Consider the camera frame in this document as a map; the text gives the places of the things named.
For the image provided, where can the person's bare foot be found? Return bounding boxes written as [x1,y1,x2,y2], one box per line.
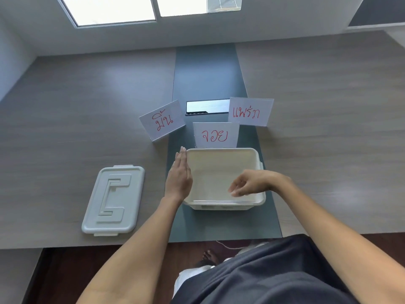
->
[199,249,221,269]

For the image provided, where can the person's left hand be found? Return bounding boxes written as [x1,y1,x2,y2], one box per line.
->
[164,146,194,204]

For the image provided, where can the wide white name card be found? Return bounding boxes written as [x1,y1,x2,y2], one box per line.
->
[228,97,274,128]

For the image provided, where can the person's left forearm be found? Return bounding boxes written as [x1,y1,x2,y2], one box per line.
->
[76,195,190,304]

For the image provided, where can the small white name card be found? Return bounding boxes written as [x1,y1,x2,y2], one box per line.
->
[193,122,240,149]

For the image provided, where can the black table socket panel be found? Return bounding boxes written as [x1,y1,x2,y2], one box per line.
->
[185,99,230,116]

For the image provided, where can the white plastic box lid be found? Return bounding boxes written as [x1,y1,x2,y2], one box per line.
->
[81,165,146,237]

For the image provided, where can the person's right forearm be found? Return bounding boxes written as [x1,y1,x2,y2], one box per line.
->
[271,171,405,302]

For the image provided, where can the white trousers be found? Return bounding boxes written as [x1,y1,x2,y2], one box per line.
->
[173,257,235,292]

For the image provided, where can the dark grey shirt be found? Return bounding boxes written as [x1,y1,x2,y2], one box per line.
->
[171,234,360,304]

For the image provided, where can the white plastic storage box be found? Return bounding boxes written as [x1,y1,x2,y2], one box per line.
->
[182,148,267,211]

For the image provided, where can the thin white cable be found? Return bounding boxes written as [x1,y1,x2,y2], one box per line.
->
[216,239,254,251]

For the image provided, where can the person's right hand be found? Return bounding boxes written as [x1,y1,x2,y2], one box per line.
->
[228,170,279,197]

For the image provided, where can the tilted white name card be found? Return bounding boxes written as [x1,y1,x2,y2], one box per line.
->
[139,100,186,142]

